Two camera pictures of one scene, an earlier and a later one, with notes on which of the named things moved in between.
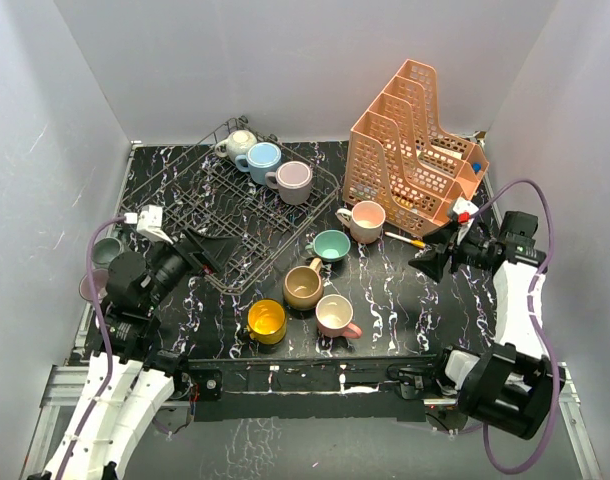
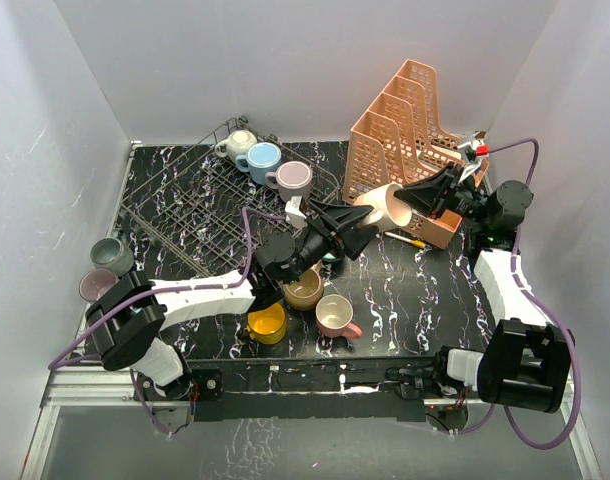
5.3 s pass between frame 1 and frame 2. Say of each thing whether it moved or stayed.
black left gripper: moved
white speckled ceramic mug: stayed
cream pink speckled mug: moved
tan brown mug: stayed
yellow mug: stayed
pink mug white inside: stayed
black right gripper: moved
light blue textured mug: stayed
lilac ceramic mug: stayed
